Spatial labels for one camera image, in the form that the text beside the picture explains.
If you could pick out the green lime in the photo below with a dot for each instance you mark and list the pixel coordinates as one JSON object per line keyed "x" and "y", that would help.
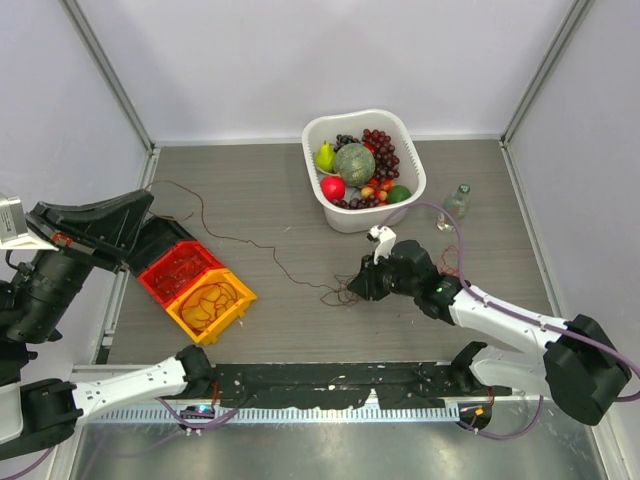
{"x": 398, "y": 194}

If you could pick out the green yellow pear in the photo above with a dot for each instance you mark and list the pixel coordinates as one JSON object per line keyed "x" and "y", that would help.
{"x": 324, "y": 159}

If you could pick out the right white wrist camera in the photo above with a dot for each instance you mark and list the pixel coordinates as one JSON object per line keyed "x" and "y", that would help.
{"x": 385, "y": 239}

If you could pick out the cherry cluster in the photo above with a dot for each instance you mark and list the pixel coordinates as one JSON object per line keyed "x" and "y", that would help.
{"x": 374, "y": 194}

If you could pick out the white plastic fruit basket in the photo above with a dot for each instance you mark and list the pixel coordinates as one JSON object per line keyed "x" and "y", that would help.
{"x": 412, "y": 174}

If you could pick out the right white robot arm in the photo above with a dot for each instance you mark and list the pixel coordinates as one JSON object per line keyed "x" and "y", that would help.
{"x": 572, "y": 362}

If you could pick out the black plastic bin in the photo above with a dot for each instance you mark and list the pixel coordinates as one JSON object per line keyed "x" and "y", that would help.
{"x": 156, "y": 237}

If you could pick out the dark grape bunch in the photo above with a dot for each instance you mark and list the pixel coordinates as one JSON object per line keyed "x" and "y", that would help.
{"x": 343, "y": 140}

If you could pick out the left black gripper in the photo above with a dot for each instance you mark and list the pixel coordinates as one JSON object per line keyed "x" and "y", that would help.
{"x": 111, "y": 224}

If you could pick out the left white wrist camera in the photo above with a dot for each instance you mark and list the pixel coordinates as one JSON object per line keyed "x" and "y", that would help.
{"x": 15, "y": 234}

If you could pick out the yellow plastic bin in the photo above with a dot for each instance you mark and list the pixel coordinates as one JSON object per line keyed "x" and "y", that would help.
{"x": 212, "y": 304}

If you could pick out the green netted melon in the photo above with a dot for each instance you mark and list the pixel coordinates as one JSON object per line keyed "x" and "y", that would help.
{"x": 355, "y": 164}

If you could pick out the slotted cable duct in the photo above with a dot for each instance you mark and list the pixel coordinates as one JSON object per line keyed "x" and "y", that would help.
{"x": 369, "y": 413}

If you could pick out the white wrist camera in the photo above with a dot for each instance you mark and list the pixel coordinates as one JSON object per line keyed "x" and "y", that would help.
{"x": 15, "y": 234}
{"x": 385, "y": 239}

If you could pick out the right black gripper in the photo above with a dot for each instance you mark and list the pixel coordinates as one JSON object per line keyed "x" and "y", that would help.
{"x": 368, "y": 274}

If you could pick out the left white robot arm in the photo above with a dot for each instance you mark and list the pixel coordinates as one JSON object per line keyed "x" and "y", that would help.
{"x": 41, "y": 406}

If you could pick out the clear glass bottle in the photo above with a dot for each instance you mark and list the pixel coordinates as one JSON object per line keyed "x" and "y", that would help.
{"x": 456, "y": 205}

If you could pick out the red plastic bin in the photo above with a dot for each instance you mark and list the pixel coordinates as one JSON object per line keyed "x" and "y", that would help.
{"x": 177, "y": 270}

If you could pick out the red grape bunch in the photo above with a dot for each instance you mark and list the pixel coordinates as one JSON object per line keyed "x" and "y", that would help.
{"x": 381, "y": 145}

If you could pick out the red apple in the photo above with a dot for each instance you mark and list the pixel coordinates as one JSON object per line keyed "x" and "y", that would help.
{"x": 333, "y": 188}

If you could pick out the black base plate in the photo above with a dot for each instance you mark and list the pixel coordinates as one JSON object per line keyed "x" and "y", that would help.
{"x": 338, "y": 386}

